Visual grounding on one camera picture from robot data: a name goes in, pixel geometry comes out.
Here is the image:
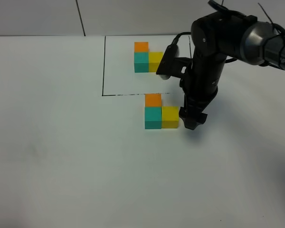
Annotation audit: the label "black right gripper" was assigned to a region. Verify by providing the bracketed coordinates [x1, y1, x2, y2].
[179, 57, 219, 130]

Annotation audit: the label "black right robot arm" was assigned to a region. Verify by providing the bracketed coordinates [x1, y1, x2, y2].
[179, 12, 285, 130]

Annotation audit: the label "yellow template block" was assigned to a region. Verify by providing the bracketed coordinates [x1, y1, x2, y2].
[149, 52, 163, 72]

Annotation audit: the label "teal template block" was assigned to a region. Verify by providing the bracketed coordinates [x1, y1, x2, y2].
[134, 52, 149, 73]

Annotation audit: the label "orange template block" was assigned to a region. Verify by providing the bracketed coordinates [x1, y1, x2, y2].
[134, 42, 149, 53]

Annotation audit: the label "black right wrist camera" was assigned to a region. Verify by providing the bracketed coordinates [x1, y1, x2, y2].
[156, 44, 191, 80]

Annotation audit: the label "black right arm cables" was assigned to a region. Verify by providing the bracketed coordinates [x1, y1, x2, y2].
[208, 0, 285, 68]

